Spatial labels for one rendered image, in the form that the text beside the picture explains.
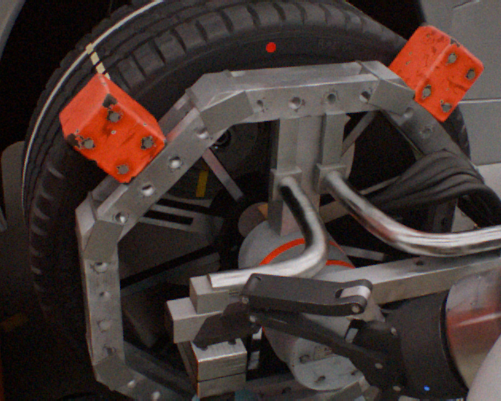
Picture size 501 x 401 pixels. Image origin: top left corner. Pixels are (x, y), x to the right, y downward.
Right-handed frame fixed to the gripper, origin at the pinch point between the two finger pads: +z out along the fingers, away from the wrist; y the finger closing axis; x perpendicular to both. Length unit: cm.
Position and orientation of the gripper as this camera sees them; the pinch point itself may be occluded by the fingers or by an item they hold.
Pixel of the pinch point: (258, 383)
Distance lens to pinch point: 64.5
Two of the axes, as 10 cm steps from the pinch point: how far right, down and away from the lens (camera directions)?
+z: -7.1, 3.0, 6.3
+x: -3.7, 6.0, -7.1
